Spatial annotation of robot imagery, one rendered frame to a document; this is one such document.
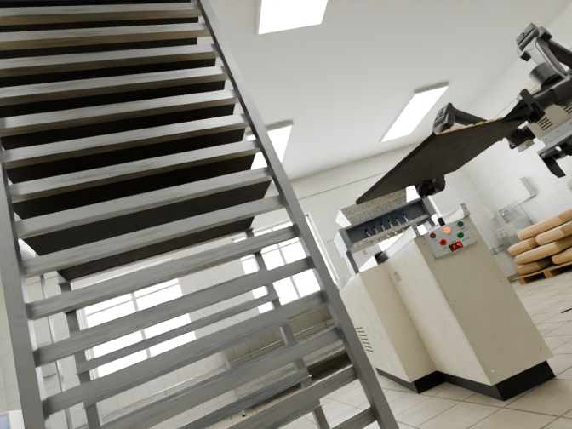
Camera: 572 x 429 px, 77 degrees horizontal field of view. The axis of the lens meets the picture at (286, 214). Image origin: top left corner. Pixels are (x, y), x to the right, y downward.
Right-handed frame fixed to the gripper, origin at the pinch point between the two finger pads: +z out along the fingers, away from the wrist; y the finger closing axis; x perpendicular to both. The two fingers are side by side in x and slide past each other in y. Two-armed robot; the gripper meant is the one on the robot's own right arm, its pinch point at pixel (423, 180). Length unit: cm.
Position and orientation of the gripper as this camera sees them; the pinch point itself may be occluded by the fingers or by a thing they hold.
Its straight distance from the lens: 156.8
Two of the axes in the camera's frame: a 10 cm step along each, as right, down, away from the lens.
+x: 8.5, -4.7, -2.3
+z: -3.3, -1.4, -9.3
